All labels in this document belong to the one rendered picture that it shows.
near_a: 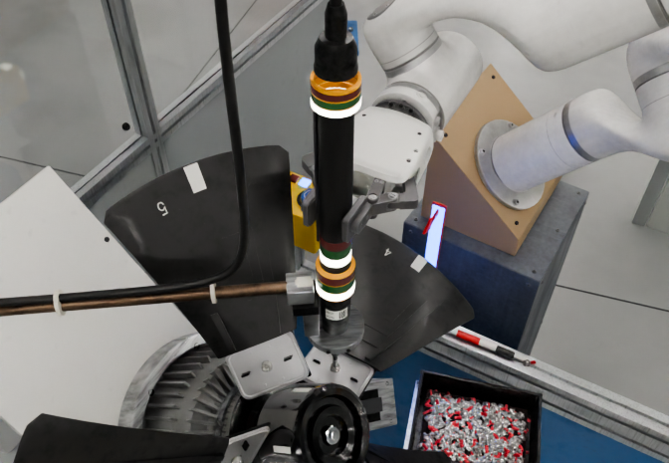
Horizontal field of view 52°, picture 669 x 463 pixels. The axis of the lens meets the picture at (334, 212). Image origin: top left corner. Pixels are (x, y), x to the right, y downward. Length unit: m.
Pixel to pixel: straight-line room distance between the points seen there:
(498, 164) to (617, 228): 1.58
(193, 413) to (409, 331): 0.31
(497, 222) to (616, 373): 1.20
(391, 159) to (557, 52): 0.21
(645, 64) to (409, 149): 0.57
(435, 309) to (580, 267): 1.73
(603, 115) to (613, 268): 1.56
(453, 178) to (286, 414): 0.69
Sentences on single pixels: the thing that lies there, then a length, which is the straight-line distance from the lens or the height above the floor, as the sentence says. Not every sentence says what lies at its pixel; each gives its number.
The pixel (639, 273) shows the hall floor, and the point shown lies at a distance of 2.80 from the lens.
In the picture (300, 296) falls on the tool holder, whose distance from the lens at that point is 0.77.
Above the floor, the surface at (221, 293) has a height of 1.38.
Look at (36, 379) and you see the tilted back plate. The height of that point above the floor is 1.22.
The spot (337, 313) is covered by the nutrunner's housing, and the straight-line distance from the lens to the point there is 0.80.
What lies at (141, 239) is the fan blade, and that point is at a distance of 0.83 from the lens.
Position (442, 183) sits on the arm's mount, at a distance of 1.39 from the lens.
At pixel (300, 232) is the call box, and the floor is 1.03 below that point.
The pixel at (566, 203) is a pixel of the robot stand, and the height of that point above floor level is 0.93.
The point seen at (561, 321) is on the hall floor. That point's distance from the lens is 2.56.
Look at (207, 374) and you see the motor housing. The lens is 0.95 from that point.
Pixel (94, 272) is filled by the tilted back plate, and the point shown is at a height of 1.25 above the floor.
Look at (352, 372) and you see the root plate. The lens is 0.93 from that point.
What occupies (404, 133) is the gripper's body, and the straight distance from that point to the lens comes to 0.75.
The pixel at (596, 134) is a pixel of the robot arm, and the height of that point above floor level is 1.23.
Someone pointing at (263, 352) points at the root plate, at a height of 1.26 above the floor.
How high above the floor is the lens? 1.98
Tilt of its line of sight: 46 degrees down
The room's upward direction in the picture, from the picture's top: straight up
